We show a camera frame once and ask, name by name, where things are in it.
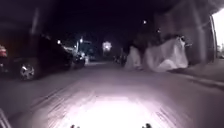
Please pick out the street lamp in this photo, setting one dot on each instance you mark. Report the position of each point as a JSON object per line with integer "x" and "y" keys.
{"x": 106, "y": 46}

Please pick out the grey asphalt road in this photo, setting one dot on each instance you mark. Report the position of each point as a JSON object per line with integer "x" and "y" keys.
{"x": 110, "y": 90}

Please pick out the vehicle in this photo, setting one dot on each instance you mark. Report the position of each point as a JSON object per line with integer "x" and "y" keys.
{"x": 79, "y": 60}

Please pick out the large white tarp cover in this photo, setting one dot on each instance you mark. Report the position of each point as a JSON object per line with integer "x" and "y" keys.
{"x": 168, "y": 55}

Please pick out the dark car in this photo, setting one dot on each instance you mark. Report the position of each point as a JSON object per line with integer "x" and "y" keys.
{"x": 46, "y": 60}

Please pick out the robot's own part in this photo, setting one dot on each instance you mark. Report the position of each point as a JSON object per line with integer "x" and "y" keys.
{"x": 75, "y": 126}
{"x": 146, "y": 125}

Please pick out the pale pavement with kerb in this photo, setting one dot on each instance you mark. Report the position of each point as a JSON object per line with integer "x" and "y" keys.
{"x": 203, "y": 71}

